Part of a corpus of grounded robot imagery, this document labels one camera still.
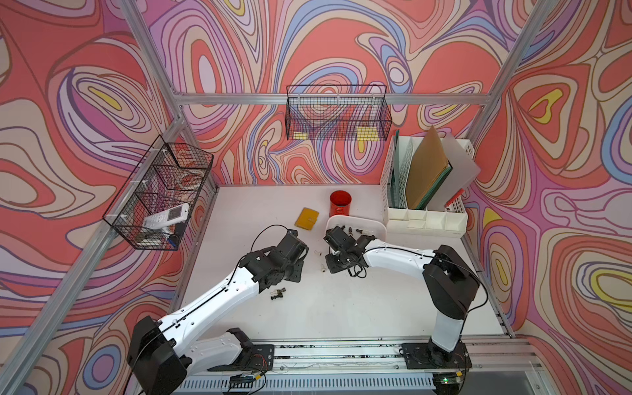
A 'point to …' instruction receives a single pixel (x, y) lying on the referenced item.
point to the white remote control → (178, 213)
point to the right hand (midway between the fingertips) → (335, 270)
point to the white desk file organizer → (448, 221)
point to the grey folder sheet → (464, 171)
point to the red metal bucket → (340, 203)
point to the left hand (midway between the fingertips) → (297, 267)
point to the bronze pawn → (360, 230)
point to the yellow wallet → (307, 219)
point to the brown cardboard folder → (427, 163)
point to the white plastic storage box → (358, 225)
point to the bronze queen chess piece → (350, 230)
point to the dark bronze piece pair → (278, 292)
